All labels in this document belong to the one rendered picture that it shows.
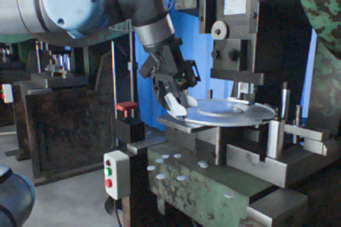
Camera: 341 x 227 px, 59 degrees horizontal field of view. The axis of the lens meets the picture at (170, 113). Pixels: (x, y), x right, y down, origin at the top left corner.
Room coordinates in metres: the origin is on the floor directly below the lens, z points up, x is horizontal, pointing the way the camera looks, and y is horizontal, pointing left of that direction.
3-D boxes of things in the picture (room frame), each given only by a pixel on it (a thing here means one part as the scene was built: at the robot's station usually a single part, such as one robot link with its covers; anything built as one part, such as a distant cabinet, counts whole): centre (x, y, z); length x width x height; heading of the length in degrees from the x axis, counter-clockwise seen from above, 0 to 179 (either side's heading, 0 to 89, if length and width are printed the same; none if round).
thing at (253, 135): (0.89, -0.24, 0.72); 0.20 x 0.16 x 0.03; 39
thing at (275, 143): (0.67, -0.25, 0.75); 0.03 x 0.03 x 0.10; 39
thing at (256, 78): (0.89, -0.24, 0.86); 0.20 x 0.16 x 0.05; 39
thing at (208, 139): (0.78, -0.10, 0.72); 0.25 x 0.14 x 0.14; 129
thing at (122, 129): (0.99, 0.14, 0.62); 0.10 x 0.06 x 0.20; 39
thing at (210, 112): (0.81, -0.14, 0.78); 0.29 x 0.29 x 0.01
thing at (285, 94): (0.86, -0.34, 0.81); 0.02 x 0.02 x 0.14; 39
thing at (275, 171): (0.89, -0.24, 0.68); 0.45 x 0.30 x 0.06; 39
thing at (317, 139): (0.76, -0.34, 0.76); 0.17 x 0.06 x 0.10; 39
